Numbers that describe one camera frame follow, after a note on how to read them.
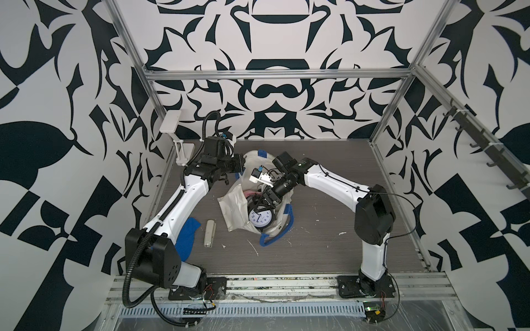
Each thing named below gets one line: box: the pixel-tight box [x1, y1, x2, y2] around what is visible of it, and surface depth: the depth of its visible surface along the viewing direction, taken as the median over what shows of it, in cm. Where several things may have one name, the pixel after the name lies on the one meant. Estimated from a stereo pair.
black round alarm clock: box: [247, 202, 277, 230], surface depth 79 cm
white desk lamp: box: [159, 109, 189, 167], surface depth 97 cm
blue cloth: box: [175, 217, 202, 263], surface depth 86 cm
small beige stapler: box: [203, 219, 217, 248], surface depth 85 cm
